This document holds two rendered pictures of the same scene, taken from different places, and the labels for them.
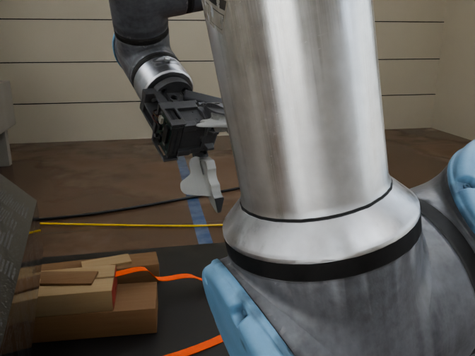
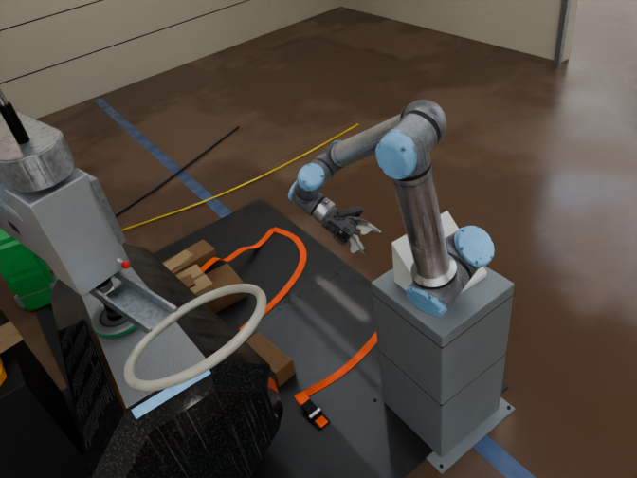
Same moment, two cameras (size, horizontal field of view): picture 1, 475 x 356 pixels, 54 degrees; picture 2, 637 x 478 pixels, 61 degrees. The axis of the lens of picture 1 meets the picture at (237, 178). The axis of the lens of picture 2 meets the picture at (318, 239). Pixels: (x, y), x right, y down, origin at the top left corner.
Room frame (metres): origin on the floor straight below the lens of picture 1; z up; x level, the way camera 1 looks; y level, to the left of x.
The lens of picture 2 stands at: (-0.77, 0.69, 2.39)
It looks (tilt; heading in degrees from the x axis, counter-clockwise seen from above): 39 degrees down; 341
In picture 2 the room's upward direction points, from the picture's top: 10 degrees counter-clockwise
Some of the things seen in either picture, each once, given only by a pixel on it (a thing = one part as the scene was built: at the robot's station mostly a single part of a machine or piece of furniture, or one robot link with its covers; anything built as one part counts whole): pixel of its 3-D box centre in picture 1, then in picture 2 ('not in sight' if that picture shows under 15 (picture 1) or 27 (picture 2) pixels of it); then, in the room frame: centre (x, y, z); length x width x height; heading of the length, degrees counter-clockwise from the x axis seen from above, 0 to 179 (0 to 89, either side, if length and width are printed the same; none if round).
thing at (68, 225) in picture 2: not in sight; (62, 225); (1.16, 1.02, 1.30); 0.36 x 0.22 x 0.45; 25
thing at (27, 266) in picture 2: not in sight; (15, 246); (2.64, 1.59, 0.43); 0.35 x 0.35 x 0.87; 86
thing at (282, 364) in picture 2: not in sight; (268, 358); (1.19, 0.43, 0.07); 0.30 x 0.12 x 0.12; 18
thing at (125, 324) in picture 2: not in sight; (118, 314); (1.09, 0.99, 0.86); 0.21 x 0.21 x 0.01
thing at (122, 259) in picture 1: (106, 262); (174, 263); (2.24, 0.70, 0.13); 0.25 x 0.10 x 0.01; 113
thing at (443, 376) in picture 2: not in sight; (440, 351); (0.52, -0.22, 0.43); 0.50 x 0.50 x 0.85; 11
